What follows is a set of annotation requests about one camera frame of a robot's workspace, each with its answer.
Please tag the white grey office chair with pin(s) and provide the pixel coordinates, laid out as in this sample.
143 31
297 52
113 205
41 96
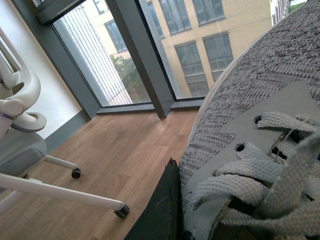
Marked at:
21 147

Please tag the grey knit sneaker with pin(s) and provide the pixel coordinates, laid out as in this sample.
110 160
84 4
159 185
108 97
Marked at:
251 169

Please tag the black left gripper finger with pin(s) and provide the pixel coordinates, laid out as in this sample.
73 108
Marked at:
160 220

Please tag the grey window frame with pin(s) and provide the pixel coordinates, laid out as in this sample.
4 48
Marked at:
139 33

